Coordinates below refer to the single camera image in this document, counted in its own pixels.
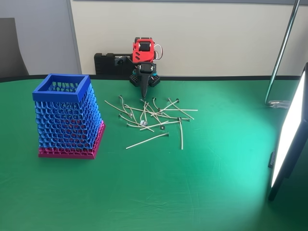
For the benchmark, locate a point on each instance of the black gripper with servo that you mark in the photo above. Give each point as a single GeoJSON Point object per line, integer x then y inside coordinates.
{"type": "Point", "coordinates": [145, 69]}

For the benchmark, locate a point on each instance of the black framed LED light panel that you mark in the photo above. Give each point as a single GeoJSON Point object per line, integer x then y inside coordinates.
{"type": "Point", "coordinates": [288, 134]}

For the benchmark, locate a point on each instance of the candle wick with metal base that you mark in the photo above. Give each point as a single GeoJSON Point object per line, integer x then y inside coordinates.
{"type": "Point", "coordinates": [167, 134]}
{"type": "Point", "coordinates": [120, 97]}
{"type": "Point", "coordinates": [142, 123]}
{"type": "Point", "coordinates": [178, 100]}
{"type": "Point", "coordinates": [162, 127]}
{"type": "Point", "coordinates": [154, 98]}
{"type": "Point", "coordinates": [119, 115]}
{"type": "Point", "coordinates": [179, 118]}
{"type": "Point", "coordinates": [169, 98]}
{"type": "Point", "coordinates": [131, 115]}
{"type": "Point", "coordinates": [125, 105]}
{"type": "Point", "coordinates": [141, 100]}
{"type": "Point", "coordinates": [127, 124]}
{"type": "Point", "coordinates": [145, 123]}
{"type": "Point", "coordinates": [191, 119]}
{"type": "Point", "coordinates": [168, 124]}
{"type": "Point", "coordinates": [158, 109]}

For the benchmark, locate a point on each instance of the black plastic tool case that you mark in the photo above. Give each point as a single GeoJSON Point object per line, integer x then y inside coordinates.
{"type": "Point", "coordinates": [106, 63]}

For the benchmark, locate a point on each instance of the chrome metal stand pole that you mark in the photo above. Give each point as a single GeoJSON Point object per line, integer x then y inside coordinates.
{"type": "Point", "coordinates": [286, 36]}

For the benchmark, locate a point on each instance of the black perforated arm base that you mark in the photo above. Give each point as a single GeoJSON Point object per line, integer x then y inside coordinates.
{"type": "Point", "coordinates": [133, 80]}

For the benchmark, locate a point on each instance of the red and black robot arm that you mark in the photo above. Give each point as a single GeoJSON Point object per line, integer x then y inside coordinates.
{"type": "Point", "coordinates": [139, 54]}

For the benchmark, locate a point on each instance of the blue and magenta mesh basket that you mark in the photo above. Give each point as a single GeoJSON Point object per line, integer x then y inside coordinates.
{"type": "Point", "coordinates": [60, 95]}

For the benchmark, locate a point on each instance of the green table cloth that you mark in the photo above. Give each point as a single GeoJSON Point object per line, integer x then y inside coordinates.
{"type": "Point", "coordinates": [168, 180]}

